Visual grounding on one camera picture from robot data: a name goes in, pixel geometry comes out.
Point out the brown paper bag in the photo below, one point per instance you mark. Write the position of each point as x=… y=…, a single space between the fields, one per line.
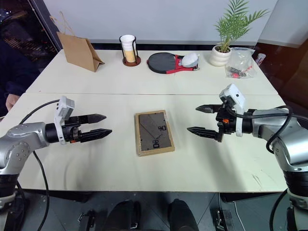
x=79 y=51

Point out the black red round paddle case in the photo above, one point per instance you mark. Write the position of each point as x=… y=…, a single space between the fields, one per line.
x=161 y=62

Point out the dark window frame post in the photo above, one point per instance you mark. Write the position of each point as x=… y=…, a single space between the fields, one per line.
x=49 y=24

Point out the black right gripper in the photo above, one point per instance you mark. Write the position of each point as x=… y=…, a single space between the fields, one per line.
x=227 y=125

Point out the green palm plant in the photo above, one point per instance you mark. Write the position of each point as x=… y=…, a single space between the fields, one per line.
x=232 y=24

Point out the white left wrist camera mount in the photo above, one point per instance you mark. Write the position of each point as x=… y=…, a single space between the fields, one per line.
x=65 y=108

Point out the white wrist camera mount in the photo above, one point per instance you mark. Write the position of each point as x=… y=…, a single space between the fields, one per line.
x=234 y=95
x=65 y=108

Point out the stack of paper cups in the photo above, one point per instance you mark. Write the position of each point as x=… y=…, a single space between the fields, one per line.
x=127 y=45

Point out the paper cups in holder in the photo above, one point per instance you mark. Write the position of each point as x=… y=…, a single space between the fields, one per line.
x=131 y=63

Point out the wooden picture frame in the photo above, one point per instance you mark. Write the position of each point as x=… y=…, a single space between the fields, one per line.
x=154 y=134

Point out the black metal floor bracket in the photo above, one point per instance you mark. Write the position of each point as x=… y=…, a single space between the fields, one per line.
x=223 y=220
x=86 y=220

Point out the small red black parts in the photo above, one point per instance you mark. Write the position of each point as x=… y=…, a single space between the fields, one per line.
x=237 y=73

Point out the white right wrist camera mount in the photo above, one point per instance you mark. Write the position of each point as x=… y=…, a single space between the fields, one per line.
x=234 y=95

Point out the bystander bare hand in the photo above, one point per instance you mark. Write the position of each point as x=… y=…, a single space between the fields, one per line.
x=10 y=101

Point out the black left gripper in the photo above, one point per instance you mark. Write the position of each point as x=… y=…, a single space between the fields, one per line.
x=72 y=132

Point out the person in dark blue clothing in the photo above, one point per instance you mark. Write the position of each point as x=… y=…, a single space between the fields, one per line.
x=14 y=69

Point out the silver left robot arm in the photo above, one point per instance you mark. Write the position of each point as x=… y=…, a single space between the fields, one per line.
x=22 y=137

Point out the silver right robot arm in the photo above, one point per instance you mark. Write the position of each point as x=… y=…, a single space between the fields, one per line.
x=288 y=144

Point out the white ribbed plant pot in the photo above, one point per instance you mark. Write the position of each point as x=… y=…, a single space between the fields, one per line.
x=219 y=57

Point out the clear plastic bag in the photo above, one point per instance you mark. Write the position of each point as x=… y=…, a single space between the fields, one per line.
x=240 y=60

